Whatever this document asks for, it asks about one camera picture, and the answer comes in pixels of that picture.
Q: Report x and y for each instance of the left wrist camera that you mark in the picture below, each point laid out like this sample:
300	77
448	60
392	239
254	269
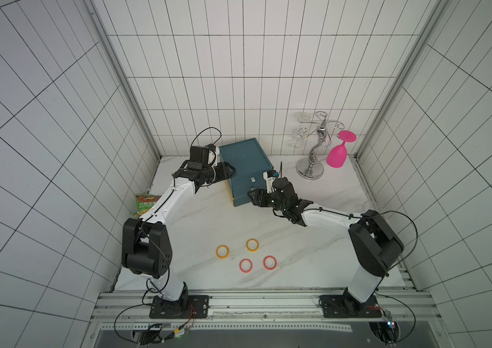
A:
210	154

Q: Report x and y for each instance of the hanging clear wine glass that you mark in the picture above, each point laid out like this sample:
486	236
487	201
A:
302	131

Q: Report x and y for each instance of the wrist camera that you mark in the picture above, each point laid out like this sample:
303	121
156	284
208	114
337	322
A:
270	177
210	154

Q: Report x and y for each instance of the silver wine glass rack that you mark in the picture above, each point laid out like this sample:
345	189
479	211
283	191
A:
310	168

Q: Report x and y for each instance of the teal three-drawer cabinet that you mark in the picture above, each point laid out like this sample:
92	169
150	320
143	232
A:
250	163

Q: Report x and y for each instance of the green snack bag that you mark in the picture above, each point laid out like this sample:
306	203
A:
145	202

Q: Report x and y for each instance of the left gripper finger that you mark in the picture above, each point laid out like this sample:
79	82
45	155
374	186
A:
229	167
227	175

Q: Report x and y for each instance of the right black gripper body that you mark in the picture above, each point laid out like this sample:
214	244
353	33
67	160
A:
267	198

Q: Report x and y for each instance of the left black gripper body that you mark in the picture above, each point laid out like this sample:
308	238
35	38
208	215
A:
215	173

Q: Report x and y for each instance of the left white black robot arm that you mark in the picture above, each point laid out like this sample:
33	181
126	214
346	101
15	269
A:
146	248

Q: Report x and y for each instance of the pink plastic wine glass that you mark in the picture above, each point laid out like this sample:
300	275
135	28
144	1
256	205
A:
338	155

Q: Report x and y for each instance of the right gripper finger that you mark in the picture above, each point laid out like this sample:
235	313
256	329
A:
259	197
279	212

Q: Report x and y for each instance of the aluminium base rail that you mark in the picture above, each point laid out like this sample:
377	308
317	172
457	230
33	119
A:
259	309

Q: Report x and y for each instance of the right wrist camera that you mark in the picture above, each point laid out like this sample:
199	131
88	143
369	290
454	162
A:
270	177

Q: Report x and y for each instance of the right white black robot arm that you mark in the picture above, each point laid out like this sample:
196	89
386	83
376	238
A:
375	244

